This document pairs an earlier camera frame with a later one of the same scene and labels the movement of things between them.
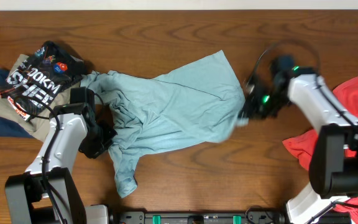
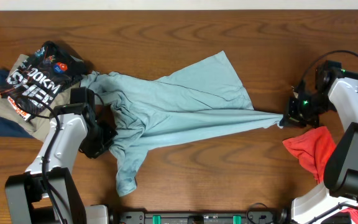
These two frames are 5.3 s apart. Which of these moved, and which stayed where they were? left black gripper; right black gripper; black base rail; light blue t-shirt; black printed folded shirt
Moved: right black gripper; light blue t-shirt
Stayed: black printed folded shirt; black base rail; left black gripper
